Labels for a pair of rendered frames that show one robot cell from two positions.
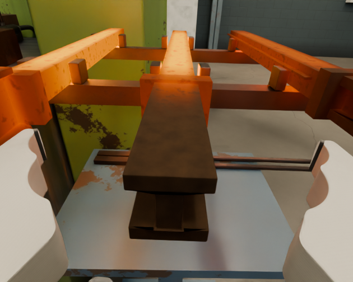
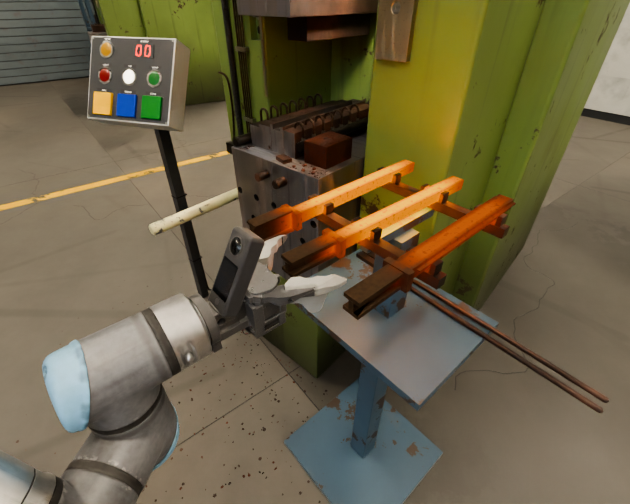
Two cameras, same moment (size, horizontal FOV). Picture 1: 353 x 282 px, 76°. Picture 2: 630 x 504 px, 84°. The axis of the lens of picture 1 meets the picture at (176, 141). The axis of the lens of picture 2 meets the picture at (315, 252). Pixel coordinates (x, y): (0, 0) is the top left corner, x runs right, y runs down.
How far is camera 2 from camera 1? 0.48 m
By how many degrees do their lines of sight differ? 42
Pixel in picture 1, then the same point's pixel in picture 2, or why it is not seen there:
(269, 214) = (439, 363)
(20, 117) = (291, 225)
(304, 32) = not seen: outside the picture
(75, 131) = not seen: hidden behind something
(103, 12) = (418, 137)
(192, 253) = (359, 340)
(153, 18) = (521, 123)
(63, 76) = (318, 210)
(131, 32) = (437, 158)
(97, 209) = not seen: hidden behind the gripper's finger
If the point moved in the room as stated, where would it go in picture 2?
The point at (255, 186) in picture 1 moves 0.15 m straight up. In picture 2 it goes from (456, 343) to (476, 291)
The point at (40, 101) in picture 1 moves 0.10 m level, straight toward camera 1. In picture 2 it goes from (297, 223) to (276, 254)
